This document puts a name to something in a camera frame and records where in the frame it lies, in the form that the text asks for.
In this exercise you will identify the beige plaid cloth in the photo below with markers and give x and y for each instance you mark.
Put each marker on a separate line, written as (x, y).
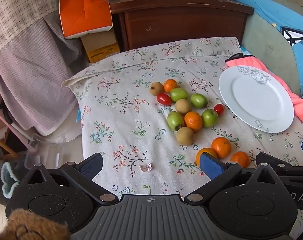
(19, 10)

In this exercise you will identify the white plate with flower drawing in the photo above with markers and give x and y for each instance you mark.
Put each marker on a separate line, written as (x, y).
(256, 100)

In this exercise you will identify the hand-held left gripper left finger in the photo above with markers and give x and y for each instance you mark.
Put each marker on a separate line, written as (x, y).
(91, 166)

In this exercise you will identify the blue pillow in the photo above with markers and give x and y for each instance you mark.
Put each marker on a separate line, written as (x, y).
(274, 12)

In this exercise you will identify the teal knitted item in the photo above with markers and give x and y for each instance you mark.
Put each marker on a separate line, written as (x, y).
(9, 180)

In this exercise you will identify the pink towel with black trim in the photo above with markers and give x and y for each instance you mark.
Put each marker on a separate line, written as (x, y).
(301, 107)

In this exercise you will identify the wooden rack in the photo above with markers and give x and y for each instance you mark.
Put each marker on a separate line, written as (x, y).
(4, 147)

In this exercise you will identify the brown fuzzy fabric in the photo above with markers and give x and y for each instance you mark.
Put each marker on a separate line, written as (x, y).
(29, 225)

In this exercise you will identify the small orange mandarin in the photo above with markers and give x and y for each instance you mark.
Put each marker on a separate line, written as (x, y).
(240, 159)
(193, 121)
(170, 85)
(221, 147)
(208, 151)

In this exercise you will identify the lilac waffle cloth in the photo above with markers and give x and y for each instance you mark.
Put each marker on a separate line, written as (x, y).
(34, 80)

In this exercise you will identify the floral cloth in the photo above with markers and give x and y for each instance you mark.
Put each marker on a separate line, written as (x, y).
(116, 130)

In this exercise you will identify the clear plastic storage box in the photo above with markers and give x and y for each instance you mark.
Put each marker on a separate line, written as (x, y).
(54, 152)

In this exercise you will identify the brown longan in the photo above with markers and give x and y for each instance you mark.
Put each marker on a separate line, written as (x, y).
(184, 135)
(182, 105)
(156, 88)

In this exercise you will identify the brown cardboard box yellow label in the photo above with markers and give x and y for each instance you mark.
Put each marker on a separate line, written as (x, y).
(99, 47)

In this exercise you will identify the pink folding frame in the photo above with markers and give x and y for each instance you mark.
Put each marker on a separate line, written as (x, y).
(6, 120)

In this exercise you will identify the red cherry tomato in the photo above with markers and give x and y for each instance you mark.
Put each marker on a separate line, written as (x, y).
(164, 98)
(219, 109)

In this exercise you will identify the orange and white box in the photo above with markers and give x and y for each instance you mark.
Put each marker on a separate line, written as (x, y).
(84, 12)

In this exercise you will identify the grey-green cushion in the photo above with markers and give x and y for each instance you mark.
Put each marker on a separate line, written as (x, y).
(266, 47)

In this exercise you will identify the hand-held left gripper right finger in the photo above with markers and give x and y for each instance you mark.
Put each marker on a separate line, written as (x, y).
(212, 166)

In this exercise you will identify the wooden headboard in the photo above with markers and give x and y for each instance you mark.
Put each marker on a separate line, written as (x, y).
(181, 22)

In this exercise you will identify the green jujube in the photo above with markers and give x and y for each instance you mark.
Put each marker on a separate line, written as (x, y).
(198, 100)
(179, 94)
(175, 120)
(209, 118)

